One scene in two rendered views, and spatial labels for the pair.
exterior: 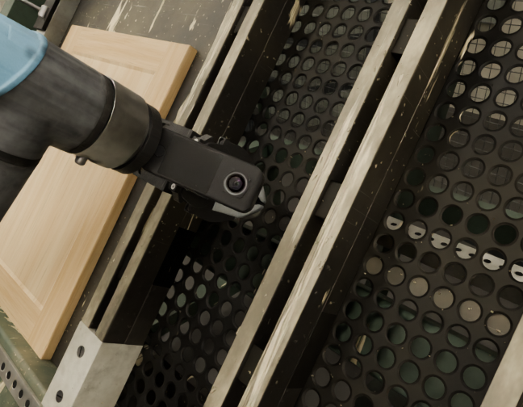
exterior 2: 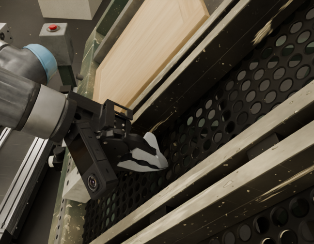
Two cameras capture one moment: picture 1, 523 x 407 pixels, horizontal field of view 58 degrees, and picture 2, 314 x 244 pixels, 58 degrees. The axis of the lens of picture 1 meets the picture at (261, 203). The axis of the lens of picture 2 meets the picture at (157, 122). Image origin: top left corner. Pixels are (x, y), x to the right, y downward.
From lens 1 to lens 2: 0.39 m
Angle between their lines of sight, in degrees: 38
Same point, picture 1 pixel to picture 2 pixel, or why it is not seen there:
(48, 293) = not seen: hidden behind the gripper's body
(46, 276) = not seen: hidden behind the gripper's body
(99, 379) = (81, 188)
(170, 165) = (73, 147)
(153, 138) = (60, 134)
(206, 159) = (86, 158)
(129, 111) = (40, 120)
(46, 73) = not seen: outside the picture
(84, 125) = (8, 125)
